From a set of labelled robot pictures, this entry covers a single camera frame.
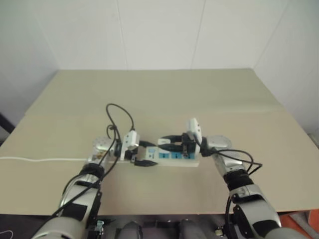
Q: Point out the dark grey rounded shape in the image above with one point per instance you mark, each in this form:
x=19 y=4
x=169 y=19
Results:
x=131 y=229

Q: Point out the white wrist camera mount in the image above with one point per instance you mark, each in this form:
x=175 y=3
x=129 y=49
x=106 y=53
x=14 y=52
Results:
x=130 y=142
x=194 y=127

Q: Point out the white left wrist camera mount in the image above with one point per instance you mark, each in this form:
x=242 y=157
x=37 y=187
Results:
x=130 y=142

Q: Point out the white power strip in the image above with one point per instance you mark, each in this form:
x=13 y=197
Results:
x=174 y=161

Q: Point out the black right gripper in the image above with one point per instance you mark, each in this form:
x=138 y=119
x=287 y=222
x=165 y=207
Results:
x=188 y=144

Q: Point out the white charger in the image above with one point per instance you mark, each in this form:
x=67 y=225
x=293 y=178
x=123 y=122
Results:
x=163 y=141

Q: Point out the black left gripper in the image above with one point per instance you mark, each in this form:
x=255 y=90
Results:
x=129 y=155

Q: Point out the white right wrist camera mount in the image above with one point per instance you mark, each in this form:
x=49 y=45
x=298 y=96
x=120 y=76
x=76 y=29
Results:
x=194 y=127

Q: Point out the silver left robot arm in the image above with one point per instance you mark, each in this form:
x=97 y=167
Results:
x=74 y=189

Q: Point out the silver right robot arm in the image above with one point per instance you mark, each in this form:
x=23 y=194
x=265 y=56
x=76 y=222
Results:
x=233 y=163

